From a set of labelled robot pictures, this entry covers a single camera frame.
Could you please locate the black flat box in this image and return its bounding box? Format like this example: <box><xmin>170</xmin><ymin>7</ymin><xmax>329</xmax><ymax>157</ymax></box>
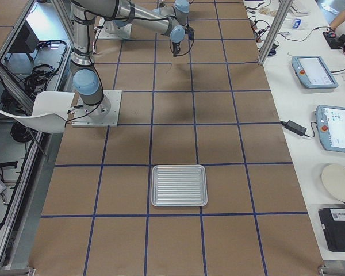
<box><xmin>319</xmin><ymin>208</ymin><xmax>345</xmax><ymax>252</ymax></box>

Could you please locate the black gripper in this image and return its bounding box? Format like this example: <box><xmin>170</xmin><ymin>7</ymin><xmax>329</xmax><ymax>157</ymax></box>
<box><xmin>172</xmin><ymin>42</ymin><xmax>181</xmax><ymax>56</ymax></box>

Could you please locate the silver ribbed metal tray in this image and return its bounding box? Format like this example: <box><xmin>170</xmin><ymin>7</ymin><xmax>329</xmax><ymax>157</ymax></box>
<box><xmin>151</xmin><ymin>164</ymin><xmax>208</xmax><ymax>207</ymax></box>

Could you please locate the white chair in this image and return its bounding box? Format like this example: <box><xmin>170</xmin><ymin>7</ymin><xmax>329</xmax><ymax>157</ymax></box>
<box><xmin>0</xmin><ymin>91</ymin><xmax>75</xmax><ymax>133</ymax></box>

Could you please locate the far teach pendant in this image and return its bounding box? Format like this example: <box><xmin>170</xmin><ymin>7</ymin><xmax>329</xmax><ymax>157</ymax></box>
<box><xmin>291</xmin><ymin>56</ymin><xmax>338</xmax><ymax>89</ymax></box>

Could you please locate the teach pendant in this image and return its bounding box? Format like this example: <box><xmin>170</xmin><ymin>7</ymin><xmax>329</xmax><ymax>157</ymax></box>
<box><xmin>291</xmin><ymin>56</ymin><xmax>338</xmax><ymax>89</ymax></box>
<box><xmin>315</xmin><ymin>105</ymin><xmax>345</xmax><ymax>153</ymax></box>

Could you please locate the aluminium frame post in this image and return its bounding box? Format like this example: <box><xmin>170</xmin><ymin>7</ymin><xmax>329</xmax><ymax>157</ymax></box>
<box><xmin>258</xmin><ymin>0</ymin><xmax>293</xmax><ymax>65</ymax></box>

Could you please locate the white round plate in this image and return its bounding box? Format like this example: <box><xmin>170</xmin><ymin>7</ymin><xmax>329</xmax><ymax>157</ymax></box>
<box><xmin>321</xmin><ymin>164</ymin><xmax>345</xmax><ymax>203</ymax></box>

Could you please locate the bag of wooden pieces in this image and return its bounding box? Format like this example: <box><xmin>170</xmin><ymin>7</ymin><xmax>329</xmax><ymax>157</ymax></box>
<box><xmin>259</xmin><ymin>7</ymin><xmax>277</xmax><ymax>17</ymax></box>

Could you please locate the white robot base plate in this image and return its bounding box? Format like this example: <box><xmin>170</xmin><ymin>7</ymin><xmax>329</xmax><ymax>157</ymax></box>
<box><xmin>71</xmin><ymin>90</ymin><xmax>122</xmax><ymax>127</ymax></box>

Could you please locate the near teach pendant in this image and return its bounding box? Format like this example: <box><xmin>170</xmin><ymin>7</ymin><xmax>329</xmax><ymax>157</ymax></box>
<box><xmin>315</xmin><ymin>105</ymin><xmax>345</xmax><ymax>153</ymax></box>

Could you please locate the black power adapter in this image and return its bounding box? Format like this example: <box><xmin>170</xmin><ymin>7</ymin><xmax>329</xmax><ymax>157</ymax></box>
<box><xmin>281</xmin><ymin>120</ymin><xmax>306</xmax><ymax>136</ymax></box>

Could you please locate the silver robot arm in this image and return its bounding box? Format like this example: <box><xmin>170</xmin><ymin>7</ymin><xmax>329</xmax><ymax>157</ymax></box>
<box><xmin>70</xmin><ymin>1</ymin><xmax>194</xmax><ymax>121</ymax></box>

